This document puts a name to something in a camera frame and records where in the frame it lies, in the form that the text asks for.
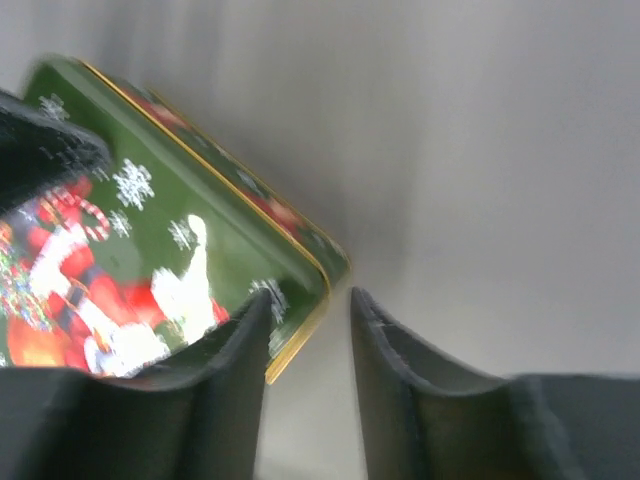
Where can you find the green christmas cookie tin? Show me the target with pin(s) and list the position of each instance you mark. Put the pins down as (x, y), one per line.
(322, 251)

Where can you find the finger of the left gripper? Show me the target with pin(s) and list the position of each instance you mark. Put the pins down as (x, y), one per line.
(39, 152)

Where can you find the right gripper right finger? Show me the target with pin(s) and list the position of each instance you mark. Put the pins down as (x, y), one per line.
(426, 415)

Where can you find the gold tin lid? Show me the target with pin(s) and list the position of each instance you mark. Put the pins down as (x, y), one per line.
(132, 262)

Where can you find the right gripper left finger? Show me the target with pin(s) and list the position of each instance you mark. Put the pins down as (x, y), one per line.
(193, 415)

